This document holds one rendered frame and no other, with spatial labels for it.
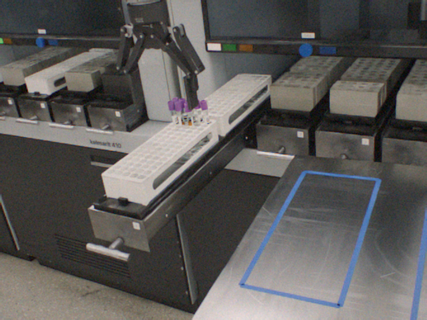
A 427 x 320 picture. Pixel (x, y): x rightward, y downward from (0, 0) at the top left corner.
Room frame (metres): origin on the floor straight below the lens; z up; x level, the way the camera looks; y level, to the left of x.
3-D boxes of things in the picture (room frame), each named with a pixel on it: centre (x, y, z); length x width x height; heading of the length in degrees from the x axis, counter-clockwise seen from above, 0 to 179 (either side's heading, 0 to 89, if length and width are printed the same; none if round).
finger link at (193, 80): (0.96, 0.01, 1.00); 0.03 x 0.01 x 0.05; 58
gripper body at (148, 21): (1.00, 0.09, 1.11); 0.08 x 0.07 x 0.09; 58
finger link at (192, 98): (0.97, 0.03, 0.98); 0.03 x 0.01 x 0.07; 148
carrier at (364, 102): (1.11, -0.35, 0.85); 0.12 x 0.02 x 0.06; 57
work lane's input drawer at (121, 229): (1.09, 0.03, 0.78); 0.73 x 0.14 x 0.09; 148
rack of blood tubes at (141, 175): (0.98, 0.10, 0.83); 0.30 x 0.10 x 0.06; 148
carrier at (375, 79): (1.19, -0.39, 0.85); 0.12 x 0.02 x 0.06; 57
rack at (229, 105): (1.24, -0.07, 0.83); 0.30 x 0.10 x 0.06; 148
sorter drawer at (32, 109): (1.85, 0.39, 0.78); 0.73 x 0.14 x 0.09; 148
